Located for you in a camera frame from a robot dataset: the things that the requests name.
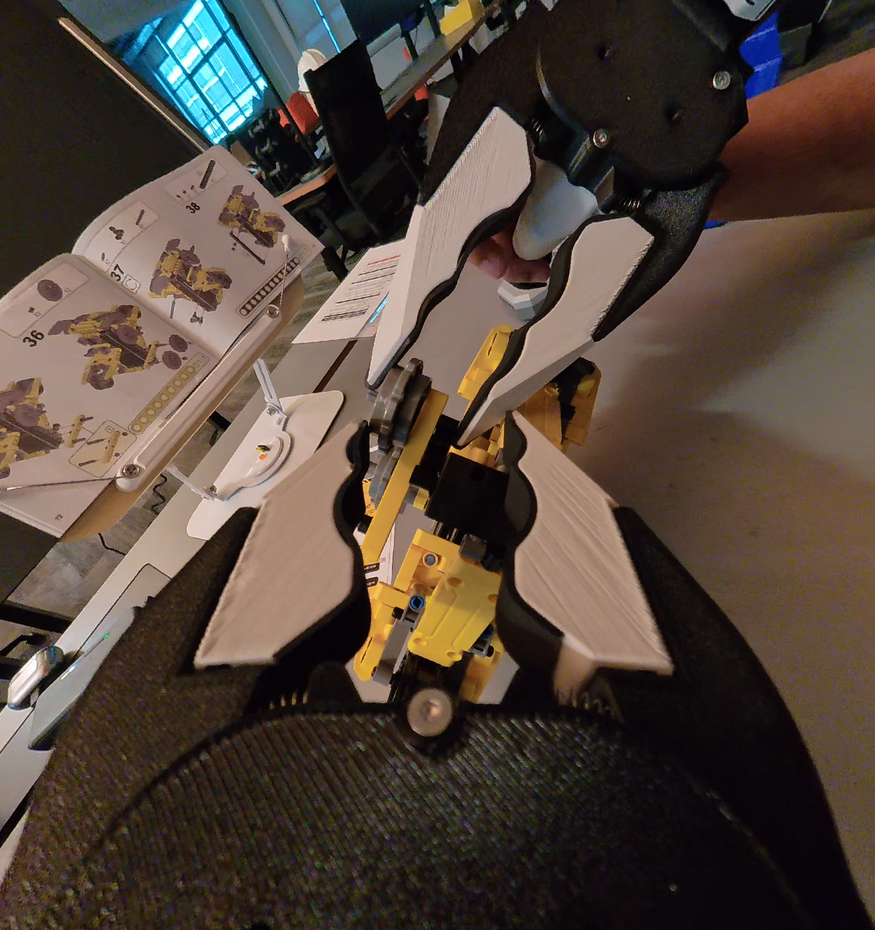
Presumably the person's right hand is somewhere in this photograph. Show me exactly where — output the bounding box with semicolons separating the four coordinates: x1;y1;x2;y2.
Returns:
472;231;552;286

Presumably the printed white paper sheet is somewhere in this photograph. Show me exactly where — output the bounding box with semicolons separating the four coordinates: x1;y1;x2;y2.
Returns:
312;247;404;344

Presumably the small silver device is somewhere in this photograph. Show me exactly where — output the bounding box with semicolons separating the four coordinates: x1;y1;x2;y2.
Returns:
7;645;66;712

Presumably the black divider panel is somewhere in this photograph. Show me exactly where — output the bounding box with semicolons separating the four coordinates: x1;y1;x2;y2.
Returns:
0;0;206;633

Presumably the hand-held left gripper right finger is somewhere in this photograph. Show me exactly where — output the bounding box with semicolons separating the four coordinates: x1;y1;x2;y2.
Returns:
494;415;674;696

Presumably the yellow black toy vehicle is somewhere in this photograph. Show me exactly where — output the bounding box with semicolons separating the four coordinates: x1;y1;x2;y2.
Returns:
352;323;603;704

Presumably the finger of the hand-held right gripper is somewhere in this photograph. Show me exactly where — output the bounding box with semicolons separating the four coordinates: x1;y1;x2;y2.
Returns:
454;214;658;449
365;106;539;391

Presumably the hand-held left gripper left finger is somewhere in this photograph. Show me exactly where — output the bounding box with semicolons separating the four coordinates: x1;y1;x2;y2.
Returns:
192;421;375;682

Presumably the white book stand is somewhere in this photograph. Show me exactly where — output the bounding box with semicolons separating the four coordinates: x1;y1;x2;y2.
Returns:
0;232;347;544

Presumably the person's right forearm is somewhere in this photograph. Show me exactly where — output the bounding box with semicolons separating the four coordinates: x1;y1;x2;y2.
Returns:
706;44;875;222

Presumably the building instruction booklet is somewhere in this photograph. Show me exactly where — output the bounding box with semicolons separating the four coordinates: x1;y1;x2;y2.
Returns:
0;145;322;523

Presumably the black office chair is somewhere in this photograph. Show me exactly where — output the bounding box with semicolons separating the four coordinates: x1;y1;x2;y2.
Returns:
303;40;427;251

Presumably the grid pane window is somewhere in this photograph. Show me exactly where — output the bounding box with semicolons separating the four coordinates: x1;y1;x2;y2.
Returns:
150;0;270;142

